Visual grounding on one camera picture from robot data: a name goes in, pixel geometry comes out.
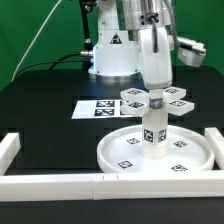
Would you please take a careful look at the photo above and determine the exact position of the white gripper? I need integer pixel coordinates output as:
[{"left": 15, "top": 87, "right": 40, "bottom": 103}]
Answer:
[{"left": 138, "top": 26, "right": 172, "bottom": 109}]

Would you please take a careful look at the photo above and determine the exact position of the white front fence bar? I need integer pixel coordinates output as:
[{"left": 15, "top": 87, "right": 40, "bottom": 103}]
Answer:
[{"left": 0, "top": 171, "right": 224, "bottom": 202}]

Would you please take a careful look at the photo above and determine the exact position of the white left fence bar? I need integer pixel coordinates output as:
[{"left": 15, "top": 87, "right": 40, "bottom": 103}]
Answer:
[{"left": 0, "top": 133, "right": 21, "bottom": 176}]

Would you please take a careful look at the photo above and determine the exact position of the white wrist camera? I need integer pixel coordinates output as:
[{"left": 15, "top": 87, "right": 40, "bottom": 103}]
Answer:
[{"left": 178, "top": 37, "right": 206, "bottom": 67}]

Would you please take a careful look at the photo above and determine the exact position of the grey arm hose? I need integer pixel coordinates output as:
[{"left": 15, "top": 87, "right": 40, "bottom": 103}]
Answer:
[{"left": 162, "top": 0, "right": 183, "bottom": 48}]

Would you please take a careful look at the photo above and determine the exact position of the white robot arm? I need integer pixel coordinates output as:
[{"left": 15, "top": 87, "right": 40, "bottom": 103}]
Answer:
[{"left": 88, "top": 0, "right": 174, "bottom": 91}]

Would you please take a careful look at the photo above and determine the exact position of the white right fence bar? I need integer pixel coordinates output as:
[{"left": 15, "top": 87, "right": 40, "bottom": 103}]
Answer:
[{"left": 205, "top": 127, "right": 224, "bottom": 170}]

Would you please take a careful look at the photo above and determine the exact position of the white fence bar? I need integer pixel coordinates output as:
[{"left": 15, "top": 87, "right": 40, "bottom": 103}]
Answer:
[
  {"left": 0, "top": 171, "right": 224, "bottom": 202},
  {"left": 205, "top": 127, "right": 224, "bottom": 170},
  {"left": 0, "top": 133, "right": 21, "bottom": 176}
]

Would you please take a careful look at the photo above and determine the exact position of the white cross-shaped table base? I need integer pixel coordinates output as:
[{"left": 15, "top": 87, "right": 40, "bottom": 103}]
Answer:
[{"left": 120, "top": 86, "right": 194, "bottom": 117}]

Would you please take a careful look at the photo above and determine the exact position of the black cable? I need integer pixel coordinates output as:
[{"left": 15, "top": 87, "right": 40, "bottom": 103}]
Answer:
[{"left": 11, "top": 53, "right": 94, "bottom": 83}]

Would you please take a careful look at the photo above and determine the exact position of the white round table top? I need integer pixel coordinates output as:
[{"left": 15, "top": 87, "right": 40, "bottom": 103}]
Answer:
[{"left": 97, "top": 125, "right": 214, "bottom": 173}]

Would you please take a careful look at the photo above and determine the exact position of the white marker tag board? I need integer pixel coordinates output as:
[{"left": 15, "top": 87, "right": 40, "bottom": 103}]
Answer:
[{"left": 72, "top": 99, "right": 125, "bottom": 119}]

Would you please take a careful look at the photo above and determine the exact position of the white cable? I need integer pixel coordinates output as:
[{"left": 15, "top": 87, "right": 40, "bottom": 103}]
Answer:
[{"left": 11, "top": 0, "right": 64, "bottom": 73}]

